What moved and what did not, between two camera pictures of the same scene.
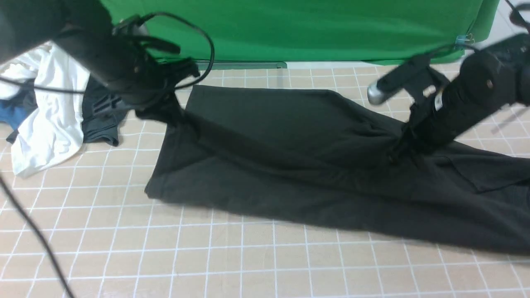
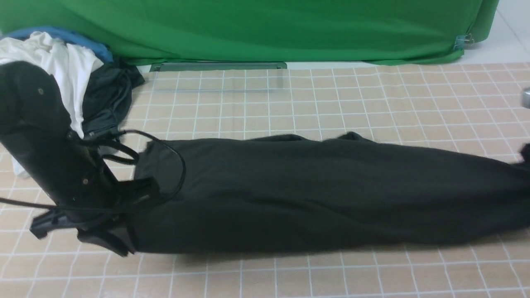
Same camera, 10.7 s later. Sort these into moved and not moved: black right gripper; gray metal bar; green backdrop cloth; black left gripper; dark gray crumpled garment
Moved: black right gripper; black left gripper
Not moved: green backdrop cloth; dark gray crumpled garment; gray metal bar
